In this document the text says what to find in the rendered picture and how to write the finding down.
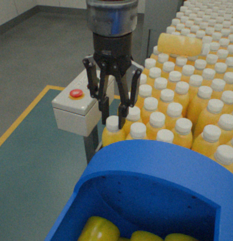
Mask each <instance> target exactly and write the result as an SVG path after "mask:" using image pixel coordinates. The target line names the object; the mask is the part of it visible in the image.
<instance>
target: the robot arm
mask: <svg viewBox="0 0 233 241"><path fill-rule="evenodd" d="M85 2H86V6H87V18H88V27H89V29H90V30H91V31H92V33H93V46H94V50H95V51H94V54H93V55H92V56H91V55H90V54H88V56H86V57H85V58H84V59H83V60H82V62H83V65H84V66H85V68H86V72H87V79H88V86H89V92H90V97H91V98H95V99H97V101H98V105H99V110H100V111H101V114H102V124H103V125H105V124H106V121H107V118H108V117H109V97H108V96H106V93H107V87H108V81H109V76H110V75H111V76H113V77H115V79H116V82H117V85H118V91H119V95H120V101H121V104H120V105H119V107H118V129H120V130H122V128H123V126H124V124H125V118H126V117H127V115H128V114H129V107H131V108H133V107H134V106H135V104H136V102H137V101H138V94H139V87H140V77H141V74H142V72H143V71H144V69H145V65H144V64H140V65H139V64H137V63H135V62H134V61H133V57H132V32H133V30H135V28H136V26H137V13H138V2H139V0H85ZM95 63H96V64H97V65H98V67H99V68H100V70H101V72H100V85H99V88H98V81H97V72H96V65H95ZM130 67H131V68H132V75H133V78H132V85H131V94H130V96H129V93H128V87H127V80H126V71H127V70H128V69H129V68H130ZM105 96H106V97H105Z"/></svg>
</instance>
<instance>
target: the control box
mask: <svg viewBox="0 0 233 241"><path fill-rule="evenodd" d="M96 72H97V77H98V78H100V71H98V70H96ZM85 77H86V78H85ZM83 78H85V80H84V79H83ZM113 79H114V77H113V76H111V75H110V76H109V81H108V87H107V93H106V96H108V97H109V106H110V104H111V103H112V101H113V100H114V80H113ZM77 84H80V85H77ZM87 84H88V79H87V72H86V69H85V70H83V71H82V72H81V73H80V75H79V76H78V77H76V78H75V79H74V80H73V81H72V82H71V83H70V84H69V85H68V86H67V87H66V88H65V89H64V90H63V91H62V92H61V93H60V94H59V95H58V96H57V97H56V98H54V100H53V101H52V106H53V110H54V115H55V117H56V121H57V126H58V128H59V129H62V130H66V131H69V132H72V133H76V134H80V135H83V136H85V137H88V135H89V134H90V133H91V132H92V130H93V128H94V127H95V125H96V124H97V123H98V122H99V120H100V118H101V117H102V114H101V111H100V110H99V105H98V101H97V99H95V98H91V97H90V92H89V88H87ZM73 89H81V90H82V91H83V94H82V95H81V96H79V97H72V96H71V95H70V92H71V90H73ZM106 96H105V97H106Z"/></svg>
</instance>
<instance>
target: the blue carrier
mask: <svg viewBox="0 0 233 241"><path fill-rule="evenodd" d="M91 216H99V217H103V218H105V219H107V220H109V221H111V222H112V223H114V224H115V225H116V226H117V227H118V229H119V231H120V233H121V235H120V237H124V238H128V239H130V238H131V234H132V233H133V232H135V231H146V232H150V233H154V234H155V235H157V236H159V237H161V238H162V239H163V240H164V238H165V237H166V236H167V235H169V234H171V233H181V234H186V235H189V236H192V237H194V238H196V239H198V240H200V241H233V174H232V172H230V171H229V170H227V169H226V168H224V167H223V166H222V165H220V164H218V163H217V162H216V161H214V160H212V159H210V158H208V157H206V156H204V155H203V154H200V153H198V152H195V151H193V150H190V149H188V148H186V147H182V146H179V145H175V144H170V143H168V142H163V141H156V140H147V139H132V140H124V141H118V142H115V143H111V144H109V145H108V146H105V147H103V148H102V149H100V150H99V151H98V152H97V153H96V154H95V155H94V156H93V157H92V160H90V162H89V164H88V165H87V167H86V169H85V171H84V172H83V174H82V175H81V177H80V179H79V181H78V182H77V183H76V185H75V187H74V192H73V194H72V195H71V196H70V198H69V200H68V202H67V203H66V206H64V208H63V210H62V212H61V214H60V215H59V216H58V218H57V220H56V222H55V224H54V225H53V226H52V228H51V230H50V232H49V233H48V235H47V236H46V238H45V240H44V241H77V239H78V237H79V236H80V234H81V232H82V229H83V227H84V225H85V223H86V221H87V220H88V218H89V217H91Z"/></svg>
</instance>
